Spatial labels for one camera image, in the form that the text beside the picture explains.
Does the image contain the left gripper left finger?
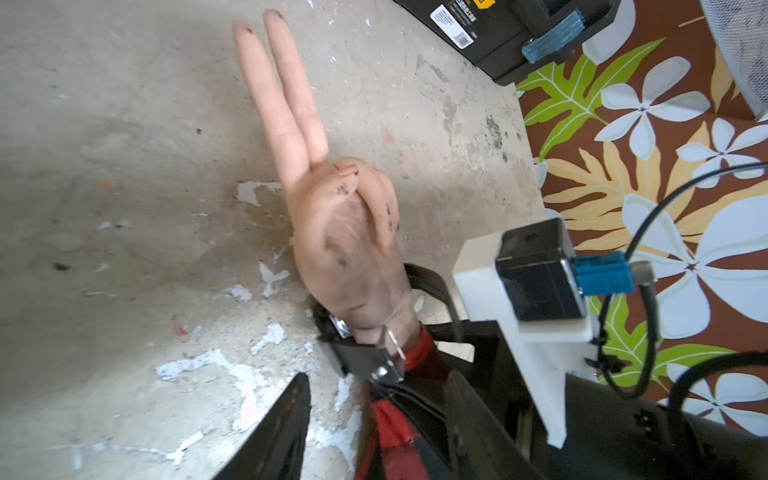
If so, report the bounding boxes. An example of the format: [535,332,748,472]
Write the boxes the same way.
[214,372,311,480]

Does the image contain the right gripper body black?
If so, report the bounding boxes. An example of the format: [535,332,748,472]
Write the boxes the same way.
[419,321,767,479]

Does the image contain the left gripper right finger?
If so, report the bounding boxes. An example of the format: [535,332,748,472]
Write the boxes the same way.
[444,371,534,479]

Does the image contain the black wrist watch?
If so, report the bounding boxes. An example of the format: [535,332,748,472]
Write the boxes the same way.
[311,262,463,386]

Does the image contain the red plaid sleeve forearm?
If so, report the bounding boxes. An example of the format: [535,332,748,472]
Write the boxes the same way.
[355,325,452,479]

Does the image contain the black toolbox yellow label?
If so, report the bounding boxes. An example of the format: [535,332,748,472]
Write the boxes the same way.
[397,0,620,86]

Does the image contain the white mesh basket right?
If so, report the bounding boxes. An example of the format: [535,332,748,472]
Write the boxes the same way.
[699,0,767,121]

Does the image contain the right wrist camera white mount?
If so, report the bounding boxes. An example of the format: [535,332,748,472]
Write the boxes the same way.
[453,217,635,448]

